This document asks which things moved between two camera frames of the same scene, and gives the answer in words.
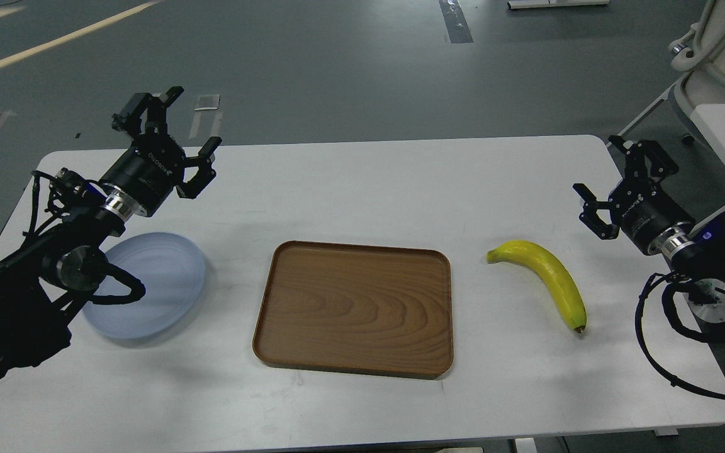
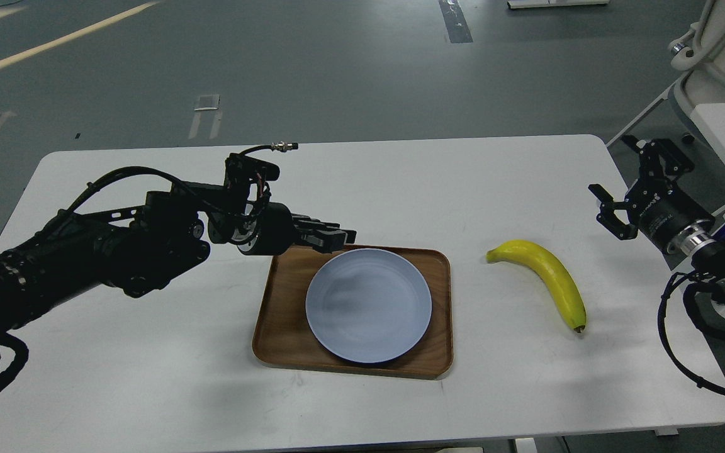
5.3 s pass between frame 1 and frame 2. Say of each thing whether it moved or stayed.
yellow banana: stayed
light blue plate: moved
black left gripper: moved
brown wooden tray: stayed
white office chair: stayed
